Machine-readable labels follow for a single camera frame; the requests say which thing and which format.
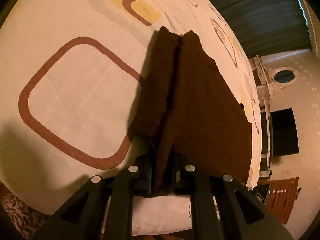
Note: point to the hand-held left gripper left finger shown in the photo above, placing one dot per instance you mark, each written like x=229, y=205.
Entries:
x=140, y=177

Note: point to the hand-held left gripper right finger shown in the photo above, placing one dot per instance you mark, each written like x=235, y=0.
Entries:
x=183, y=177

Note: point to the floral patterned cloth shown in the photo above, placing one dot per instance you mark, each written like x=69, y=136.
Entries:
x=17, y=217

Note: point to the black flat television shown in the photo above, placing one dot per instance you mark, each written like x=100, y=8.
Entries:
x=285, y=132

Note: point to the dark green curtain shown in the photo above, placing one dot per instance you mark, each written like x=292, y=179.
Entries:
x=260, y=12

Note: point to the white vanity dresser with mirror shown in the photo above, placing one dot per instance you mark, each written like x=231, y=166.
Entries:
x=275, y=77

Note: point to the white television stand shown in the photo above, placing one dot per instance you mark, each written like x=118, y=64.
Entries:
x=265, y=135

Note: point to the brown wooden door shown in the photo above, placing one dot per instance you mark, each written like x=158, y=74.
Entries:
x=281, y=200

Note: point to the brown plaid sweater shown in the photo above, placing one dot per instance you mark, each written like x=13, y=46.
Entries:
x=200, y=105

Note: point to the patterned white bed sheet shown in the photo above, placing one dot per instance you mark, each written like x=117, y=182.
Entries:
x=75, y=92

